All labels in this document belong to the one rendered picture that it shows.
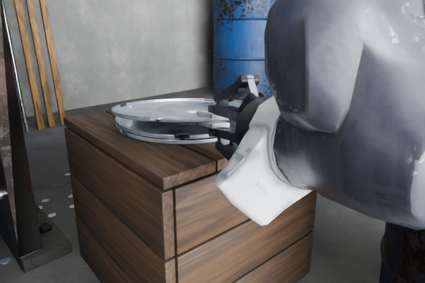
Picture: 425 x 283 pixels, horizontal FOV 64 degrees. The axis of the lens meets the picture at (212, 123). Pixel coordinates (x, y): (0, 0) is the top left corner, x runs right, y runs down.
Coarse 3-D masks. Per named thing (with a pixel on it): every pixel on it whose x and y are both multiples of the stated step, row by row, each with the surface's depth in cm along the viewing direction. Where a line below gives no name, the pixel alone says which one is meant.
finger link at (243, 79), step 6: (240, 78) 41; (246, 78) 41; (258, 78) 41; (234, 84) 43; (240, 84) 41; (258, 84) 42; (222, 90) 46; (228, 90) 44; (234, 90) 43; (216, 96) 48; (222, 96) 46; (228, 96) 45; (234, 96) 45; (240, 96) 46
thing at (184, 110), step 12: (120, 108) 68; (132, 108) 68; (144, 108) 68; (156, 108) 66; (168, 108) 64; (180, 108) 64; (192, 108) 63; (204, 108) 63; (144, 120) 54; (156, 120) 54; (168, 120) 53; (180, 120) 53; (192, 120) 53; (204, 120) 53; (216, 120) 54
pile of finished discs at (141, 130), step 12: (120, 120) 68; (132, 120) 68; (228, 120) 68; (132, 132) 60; (144, 132) 58; (156, 132) 60; (168, 132) 60; (180, 132) 60; (192, 132) 60; (204, 132) 60
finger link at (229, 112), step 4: (212, 108) 50; (216, 108) 49; (220, 108) 47; (224, 108) 46; (228, 108) 46; (232, 108) 46; (236, 108) 46; (216, 112) 49; (220, 112) 47; (224, 112) 46; (228, 112) 45; (232, 112) 42; (236, 112) 41; (224, 116) 46; (228, 116) 45; (232, 116) 42; (236, 116) 41; (232, 120) 43; (236, 120) 41
